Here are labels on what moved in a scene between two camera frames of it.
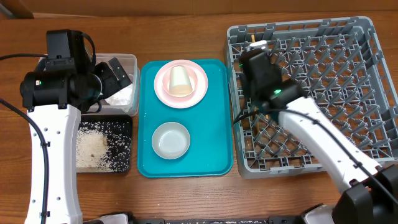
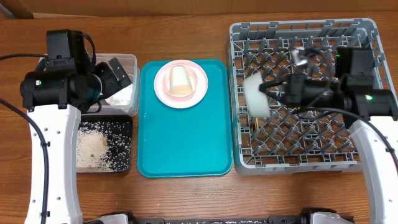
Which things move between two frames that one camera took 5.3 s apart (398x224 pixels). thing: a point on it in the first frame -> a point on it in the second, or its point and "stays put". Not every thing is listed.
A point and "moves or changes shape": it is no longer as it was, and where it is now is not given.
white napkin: (123, 98) stays put
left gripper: (113, 84) stays put
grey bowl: (170, 140) moves or changes shape
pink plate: (198, 81) stays put
